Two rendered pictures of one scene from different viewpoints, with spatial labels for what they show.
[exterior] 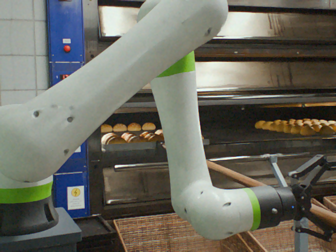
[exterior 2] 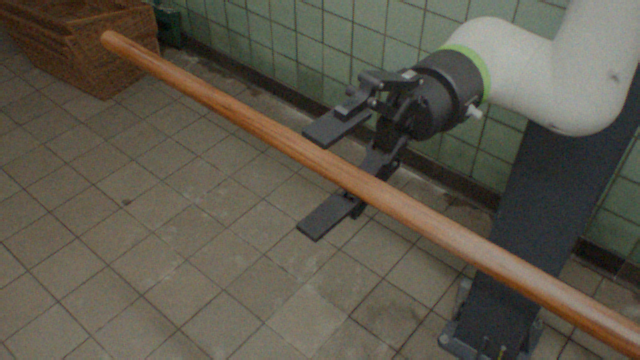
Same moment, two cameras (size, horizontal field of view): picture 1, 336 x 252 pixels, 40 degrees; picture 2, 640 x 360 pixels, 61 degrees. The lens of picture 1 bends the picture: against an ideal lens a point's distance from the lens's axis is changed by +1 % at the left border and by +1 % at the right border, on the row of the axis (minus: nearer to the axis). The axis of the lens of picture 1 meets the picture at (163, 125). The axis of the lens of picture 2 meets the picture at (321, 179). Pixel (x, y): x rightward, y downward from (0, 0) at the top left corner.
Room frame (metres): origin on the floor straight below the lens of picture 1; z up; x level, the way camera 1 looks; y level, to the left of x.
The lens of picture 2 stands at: (1.41, -0.63, 1.61)
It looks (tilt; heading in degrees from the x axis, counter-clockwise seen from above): 45 degrees down; 149
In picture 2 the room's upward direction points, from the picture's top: straight up
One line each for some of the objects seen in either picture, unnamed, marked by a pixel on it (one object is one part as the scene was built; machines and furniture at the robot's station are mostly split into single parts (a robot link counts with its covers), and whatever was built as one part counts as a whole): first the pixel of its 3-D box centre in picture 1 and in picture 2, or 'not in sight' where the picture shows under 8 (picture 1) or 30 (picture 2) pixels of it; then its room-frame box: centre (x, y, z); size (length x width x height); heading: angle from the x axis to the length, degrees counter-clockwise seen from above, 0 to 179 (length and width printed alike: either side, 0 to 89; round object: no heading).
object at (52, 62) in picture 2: not in sight; (86, 46); (-1.30, -0.41, 0.14); 0.56 x 0.49 x 0.28; 25
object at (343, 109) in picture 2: (328, 160); (357, 96); (1.06, -0.39, 1.30); 0.05 x 0.01 x 0.03; 107
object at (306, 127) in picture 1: (307, 125); not in sight; (3.05, -0.96, 1.21); 0.61 x 0.48 x 0.06; 19
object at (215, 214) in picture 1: (219, 212); (483, 64); (0.98, -0.12, 1.20); 0.14 x 0.13 x 0.11; 107
